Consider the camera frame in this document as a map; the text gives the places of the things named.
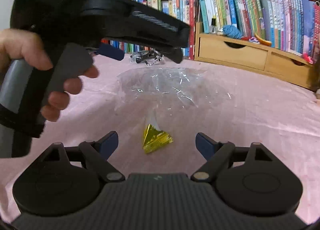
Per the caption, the clear plastic wrap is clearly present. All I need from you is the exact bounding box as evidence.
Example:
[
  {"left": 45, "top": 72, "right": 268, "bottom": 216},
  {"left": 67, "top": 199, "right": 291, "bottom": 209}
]
[{"left": 114, "top": 67, "right": 233, "bottom": 130}]

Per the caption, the small gold foil wrapper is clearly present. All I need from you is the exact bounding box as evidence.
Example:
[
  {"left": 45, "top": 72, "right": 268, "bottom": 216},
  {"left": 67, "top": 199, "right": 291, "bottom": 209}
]
[{"left": 142, "top": 124, "right": 174, "bottom": 154}]

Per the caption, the upright books left row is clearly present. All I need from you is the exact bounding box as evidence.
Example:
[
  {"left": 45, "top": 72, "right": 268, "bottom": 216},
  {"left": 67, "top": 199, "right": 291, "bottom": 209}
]
[{"left": 106, "top": 0, "right": 197, "bottom": 59}]

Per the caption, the upright books row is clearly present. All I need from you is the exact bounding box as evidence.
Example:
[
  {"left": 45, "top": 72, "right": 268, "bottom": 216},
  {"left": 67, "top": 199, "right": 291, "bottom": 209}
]
[
  {"left": 199, "top": 0, "right": 319, "bottom": 64},
  {"left": 106, "top": 0, "right": 197, "bottom": 59}
]

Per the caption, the upright books right row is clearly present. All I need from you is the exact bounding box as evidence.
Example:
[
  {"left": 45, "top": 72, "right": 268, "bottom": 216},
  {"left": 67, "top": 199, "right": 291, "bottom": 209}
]
[{"left": 199, "top": 0, "right": 319, "bottom": 64}]

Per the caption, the person's left hand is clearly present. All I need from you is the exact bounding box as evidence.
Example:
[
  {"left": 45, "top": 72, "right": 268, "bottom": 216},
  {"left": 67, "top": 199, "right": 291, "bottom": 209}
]
[{"left": 0, "top": 29, "right": 100, "bottom": 122}]

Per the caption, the blue yarn ball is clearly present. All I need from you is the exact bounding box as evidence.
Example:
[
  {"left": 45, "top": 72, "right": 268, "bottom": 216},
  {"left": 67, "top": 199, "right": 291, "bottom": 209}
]
[{"left": 222, "top": 25, "right": 243, "bottom": 40}]

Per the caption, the wooden drawer organizer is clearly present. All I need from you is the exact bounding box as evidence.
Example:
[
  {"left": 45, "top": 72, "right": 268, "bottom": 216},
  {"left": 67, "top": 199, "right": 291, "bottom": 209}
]
[{"left": 194, "top": 22, "right": 319, "bottom": 91}]

